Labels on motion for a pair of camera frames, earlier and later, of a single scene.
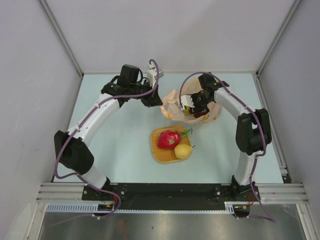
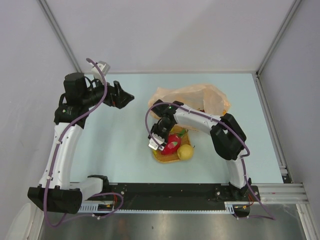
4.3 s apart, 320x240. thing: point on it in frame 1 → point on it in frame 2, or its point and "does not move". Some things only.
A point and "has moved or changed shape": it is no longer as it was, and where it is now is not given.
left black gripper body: [147, 99] → [112, 99]
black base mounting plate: [164, 196] does not move
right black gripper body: [200, 102] → [162, 129]
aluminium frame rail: [282, 192] does not move
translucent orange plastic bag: [172, 104] has moved or changed shape
